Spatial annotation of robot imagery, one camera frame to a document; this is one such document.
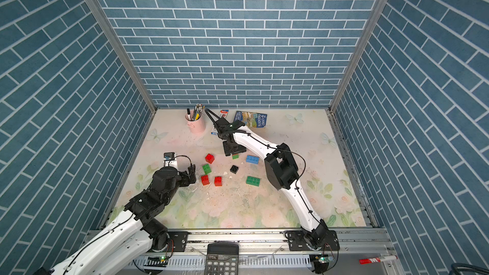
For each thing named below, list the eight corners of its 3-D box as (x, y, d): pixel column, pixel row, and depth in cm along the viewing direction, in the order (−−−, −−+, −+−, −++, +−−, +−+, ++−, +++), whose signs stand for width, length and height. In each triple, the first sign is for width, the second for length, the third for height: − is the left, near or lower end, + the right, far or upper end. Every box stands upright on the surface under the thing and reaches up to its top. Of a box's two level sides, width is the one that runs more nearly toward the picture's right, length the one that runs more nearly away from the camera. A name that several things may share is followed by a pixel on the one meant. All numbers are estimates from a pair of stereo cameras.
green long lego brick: (245, 183, 92) (245, 181, 90) (247, 176, 94) (247, 174, 93) (259, 187, 91) (259, 185, 89) (261, 180, 93) (261, 178, 92)
